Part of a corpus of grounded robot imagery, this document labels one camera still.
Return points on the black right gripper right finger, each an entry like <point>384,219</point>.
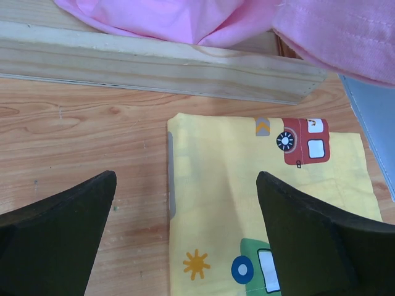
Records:
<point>320,249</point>

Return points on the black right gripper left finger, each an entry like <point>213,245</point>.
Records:
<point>49,247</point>

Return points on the wooden clothes rack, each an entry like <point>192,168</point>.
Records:
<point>41,42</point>

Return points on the yellow cartoon vehicle cloth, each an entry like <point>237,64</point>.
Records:
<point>218,242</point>

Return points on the grey blue pad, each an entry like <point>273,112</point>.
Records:
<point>374,108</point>

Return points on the pink t-shirt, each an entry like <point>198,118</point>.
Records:
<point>353,38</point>

